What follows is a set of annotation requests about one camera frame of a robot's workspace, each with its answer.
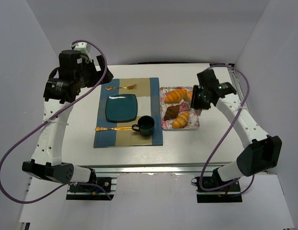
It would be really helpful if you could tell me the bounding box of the floral serving tray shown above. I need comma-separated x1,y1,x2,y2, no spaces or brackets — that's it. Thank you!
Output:
159,86,200,131

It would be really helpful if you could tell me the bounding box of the chocolate croissant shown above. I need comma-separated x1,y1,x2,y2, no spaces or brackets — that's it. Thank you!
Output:
163,104,180,121

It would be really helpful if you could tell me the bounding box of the blue and beige placemat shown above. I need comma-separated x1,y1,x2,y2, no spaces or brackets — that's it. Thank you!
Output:
94,78,163,148

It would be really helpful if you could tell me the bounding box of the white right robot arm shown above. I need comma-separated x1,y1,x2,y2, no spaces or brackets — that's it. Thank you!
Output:
191,67,282,192

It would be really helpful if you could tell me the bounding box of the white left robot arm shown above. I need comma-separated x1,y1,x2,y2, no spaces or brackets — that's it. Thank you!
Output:
22,50,113,187

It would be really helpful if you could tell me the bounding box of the dark teal mug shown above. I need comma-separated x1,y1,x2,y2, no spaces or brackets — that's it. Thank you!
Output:
131,115,155,137

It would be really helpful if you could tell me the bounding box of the gold fork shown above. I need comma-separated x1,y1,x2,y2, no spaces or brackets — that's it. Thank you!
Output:
106,84,137,90

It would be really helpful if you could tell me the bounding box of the aluminium table rail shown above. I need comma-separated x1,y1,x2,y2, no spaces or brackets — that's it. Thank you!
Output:
227,63,248,101

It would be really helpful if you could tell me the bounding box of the round bread bun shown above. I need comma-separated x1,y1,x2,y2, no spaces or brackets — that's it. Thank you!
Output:
185,92,192,101

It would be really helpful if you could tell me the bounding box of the small striped bread roll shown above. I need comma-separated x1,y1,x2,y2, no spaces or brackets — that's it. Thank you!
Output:
172,112,190,129

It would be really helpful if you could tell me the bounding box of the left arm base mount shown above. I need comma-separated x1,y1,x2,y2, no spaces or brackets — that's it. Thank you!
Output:
66,173,118,201

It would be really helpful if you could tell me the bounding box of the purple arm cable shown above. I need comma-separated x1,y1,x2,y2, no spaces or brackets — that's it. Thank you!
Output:
0,40,114,205
199,64,256,195

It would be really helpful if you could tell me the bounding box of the teal square plate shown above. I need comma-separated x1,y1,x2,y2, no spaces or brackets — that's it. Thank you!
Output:
105,94,138,123

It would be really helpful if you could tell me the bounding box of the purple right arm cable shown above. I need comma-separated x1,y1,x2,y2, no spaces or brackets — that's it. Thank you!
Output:
199,64,256,195

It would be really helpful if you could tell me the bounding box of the large striped croissant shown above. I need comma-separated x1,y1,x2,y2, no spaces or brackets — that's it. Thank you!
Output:
164,89,187,103

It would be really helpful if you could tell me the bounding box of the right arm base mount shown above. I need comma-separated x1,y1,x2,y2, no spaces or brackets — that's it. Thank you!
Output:
191,177,242,204

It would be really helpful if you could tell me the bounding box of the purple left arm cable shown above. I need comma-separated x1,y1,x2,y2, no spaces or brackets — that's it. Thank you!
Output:
0,40,114,205

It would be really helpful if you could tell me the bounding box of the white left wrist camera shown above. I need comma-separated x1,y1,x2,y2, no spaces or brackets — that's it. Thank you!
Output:
70,42,91,56

